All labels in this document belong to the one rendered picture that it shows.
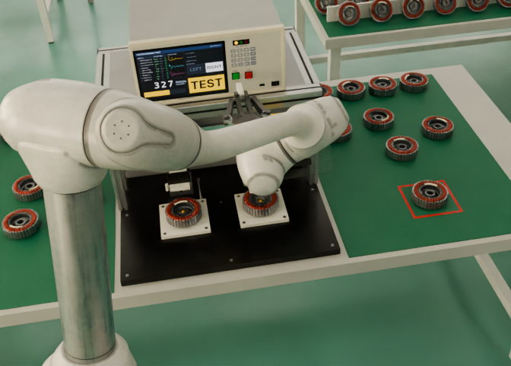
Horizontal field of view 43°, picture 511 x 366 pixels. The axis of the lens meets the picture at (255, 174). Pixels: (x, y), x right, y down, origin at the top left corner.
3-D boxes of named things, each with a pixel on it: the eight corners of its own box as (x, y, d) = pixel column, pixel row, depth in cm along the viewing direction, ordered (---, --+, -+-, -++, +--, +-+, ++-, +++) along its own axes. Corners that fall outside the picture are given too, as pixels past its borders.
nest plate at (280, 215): (289, 221, 201) (289, 218, 200) (240, 228, 199) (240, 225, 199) (280, 190, 212) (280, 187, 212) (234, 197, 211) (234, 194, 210)
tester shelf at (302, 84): (323, 103, 197) (323, 90, 194) (95, 132, 190) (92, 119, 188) (293, 37, 231) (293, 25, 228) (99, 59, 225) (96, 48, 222)
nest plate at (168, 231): (211, 233, 198) (211, 230, 198) (161, 240, 197) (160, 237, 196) (206, 201, 210) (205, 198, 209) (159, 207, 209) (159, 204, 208)
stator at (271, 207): (281, 215, 201) (280, 206, 199) (245, 220, 200) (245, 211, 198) (275, 192, 210) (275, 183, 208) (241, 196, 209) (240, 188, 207)
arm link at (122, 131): (209, 109, 111) (139, 97, 115) (161, 90, 93) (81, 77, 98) (195, 185, 111) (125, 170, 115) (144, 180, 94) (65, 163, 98)
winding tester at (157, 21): (286, 90, 195) (284, 27, 182) (139, 108, 191) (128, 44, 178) (264, 32, 225) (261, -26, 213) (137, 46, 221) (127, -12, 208)
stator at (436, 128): (444, 144, 231) (445, 135, 229) (415, 134, 237) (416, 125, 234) (458, 129, 238) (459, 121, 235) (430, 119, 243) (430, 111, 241)
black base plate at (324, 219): (340, 254, 192) (341, 248, 191) (121, 286, 186) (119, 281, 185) (306, 159, 228) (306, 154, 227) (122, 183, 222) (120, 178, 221)
